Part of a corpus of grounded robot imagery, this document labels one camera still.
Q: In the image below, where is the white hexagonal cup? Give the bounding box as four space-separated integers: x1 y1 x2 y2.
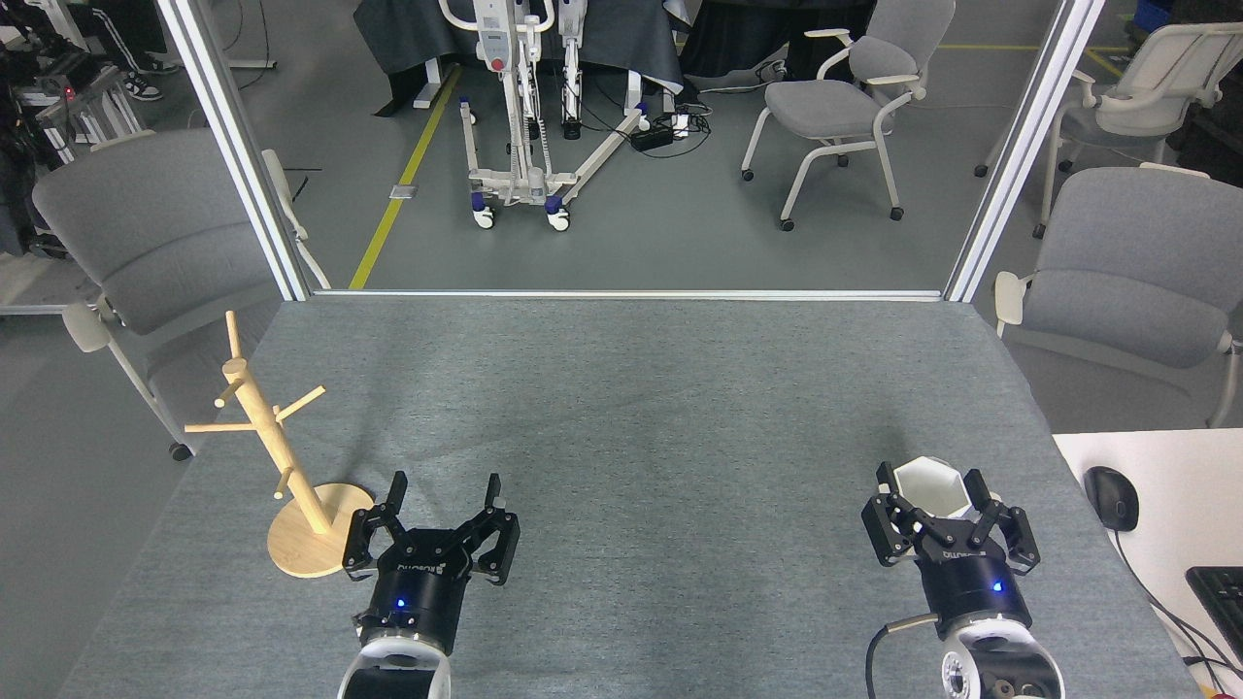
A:
891 455 976 523

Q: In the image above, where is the dark cloth covered table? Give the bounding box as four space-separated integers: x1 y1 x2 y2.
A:
678 0 877 84

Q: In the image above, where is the black mouse cable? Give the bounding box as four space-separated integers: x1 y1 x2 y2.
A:
1112 529 1243 673

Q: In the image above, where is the white stand on wheels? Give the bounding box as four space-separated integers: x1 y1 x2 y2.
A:
438 0 654 232

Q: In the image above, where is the white mesh-back chair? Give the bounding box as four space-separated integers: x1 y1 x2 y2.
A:
974 21 1243 240

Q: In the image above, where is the black computer mouse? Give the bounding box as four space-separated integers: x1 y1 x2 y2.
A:
1084 466 1140 533

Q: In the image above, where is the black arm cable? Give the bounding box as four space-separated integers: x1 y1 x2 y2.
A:
866 613 941 699

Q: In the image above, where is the dark cloth covered desk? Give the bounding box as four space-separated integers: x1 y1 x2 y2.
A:
353 0 687 118

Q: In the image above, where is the white side table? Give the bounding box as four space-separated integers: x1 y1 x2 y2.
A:
1053 428 1243 699

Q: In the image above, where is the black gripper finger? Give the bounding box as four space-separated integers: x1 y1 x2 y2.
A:
860 461 935 568
454 473 521 587
961 469 1042 576
342 472 410 582

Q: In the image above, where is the silver table edge rail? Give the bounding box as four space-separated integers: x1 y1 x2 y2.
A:
311 288 946 302

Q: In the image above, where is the person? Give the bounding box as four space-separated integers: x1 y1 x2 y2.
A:
89 0 183 103

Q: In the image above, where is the wooden cup rack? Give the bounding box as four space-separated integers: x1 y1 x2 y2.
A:
184 311 376 580

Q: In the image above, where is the black equipment rack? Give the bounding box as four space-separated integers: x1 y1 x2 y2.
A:
0 0 149 259

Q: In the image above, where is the silver table post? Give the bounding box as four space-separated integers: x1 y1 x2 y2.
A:
943 0 1108 304
155 0 313 303

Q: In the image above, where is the grey chair with white frame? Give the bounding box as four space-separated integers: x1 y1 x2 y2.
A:
992 163 1243 429
32 128 332 463
740 0 957 233

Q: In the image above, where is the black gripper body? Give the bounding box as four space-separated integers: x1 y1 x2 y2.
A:
918 544 1033 639
352 529 477 654

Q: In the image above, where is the black keyboard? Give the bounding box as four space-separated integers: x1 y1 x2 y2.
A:
1186 566 1243 663

